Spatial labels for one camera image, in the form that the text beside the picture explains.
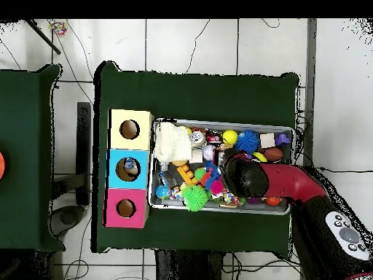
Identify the opened silver drink can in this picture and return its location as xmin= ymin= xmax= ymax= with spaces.
xmin=189 ymin=131 xmax=208 ymax=148

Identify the black rod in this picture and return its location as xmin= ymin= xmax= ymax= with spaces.
xmin=25 ymin=19 xmax=62 ymax=55

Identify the black upright panel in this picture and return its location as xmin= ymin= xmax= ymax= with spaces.
xmin=76 ymin=101 xmax=92 ymax=206

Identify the crushed clear plastic bottle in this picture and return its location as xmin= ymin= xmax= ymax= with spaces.
xmin=122 ymin=158 xmax=138 ymax=175

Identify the cream waffle cloth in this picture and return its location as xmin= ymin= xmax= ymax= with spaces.
xmin=153 ymin=121 xmax=193 ymax=163

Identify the blue spiky ball with eyes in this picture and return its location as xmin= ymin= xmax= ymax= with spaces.
xmin=234 ymin=129 xmax=261 ymax=155

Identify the brown toy football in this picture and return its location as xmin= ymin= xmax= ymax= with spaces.
xmin=264 ymin=147 xmax=284 ymax=163

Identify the white baseball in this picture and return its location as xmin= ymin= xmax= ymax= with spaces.
xmin=203 ymin=144 xmax=216 ymax=161

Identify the plain wooden block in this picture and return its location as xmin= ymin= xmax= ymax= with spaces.
xmin=259 ymin=133 xmax=276 ymax=149

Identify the green spiky rubber ball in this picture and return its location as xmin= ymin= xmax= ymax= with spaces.
xmin=181 ymin=184 xmax=209 ymax=212

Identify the black cable with plug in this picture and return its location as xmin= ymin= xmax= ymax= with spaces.
xmin=314 ymin=166 xmax=373 ymax=175

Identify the shallow wire mesh bin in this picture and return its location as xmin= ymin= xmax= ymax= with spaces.
xmin=147 ymin=117 xmax=296 ymax=216

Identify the side table with green cloth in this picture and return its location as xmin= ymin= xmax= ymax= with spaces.
xmin=0 ymin=64 xmax=66 ymax=252

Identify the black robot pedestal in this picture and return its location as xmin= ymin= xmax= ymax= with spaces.
xmin=154 ymin=249 xmax=228 ymax=280

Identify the wooden box with three holes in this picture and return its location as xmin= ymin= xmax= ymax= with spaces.
xmin=103 ymin=108 xmax=154 ymax=229

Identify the bag of colourful beads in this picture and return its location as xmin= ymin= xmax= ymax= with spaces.
xmin=47 ymin=20 xmax=68 ymax=38

